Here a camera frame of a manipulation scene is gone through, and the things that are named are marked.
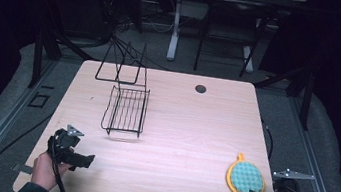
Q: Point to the black chair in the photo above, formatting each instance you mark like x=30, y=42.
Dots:
x=228, y=30

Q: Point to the black metal frame stand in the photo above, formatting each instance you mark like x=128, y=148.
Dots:
x=306, y=95
x=38, y=54

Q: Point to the grey flat strip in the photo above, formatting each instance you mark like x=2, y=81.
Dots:
x=23, y=168

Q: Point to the white desk with white legs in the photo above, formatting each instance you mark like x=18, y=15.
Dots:
x=176, y=26

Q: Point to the yellow and teal sponge scrubber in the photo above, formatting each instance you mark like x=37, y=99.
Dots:
x=245, y=178

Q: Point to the person's left hand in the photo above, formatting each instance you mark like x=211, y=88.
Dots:
x=45, y=171

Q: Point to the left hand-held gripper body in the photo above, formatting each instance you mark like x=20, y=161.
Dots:
x=64, y=143

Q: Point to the dark round table grommet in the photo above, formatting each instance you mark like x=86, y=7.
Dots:
x=200, y=88

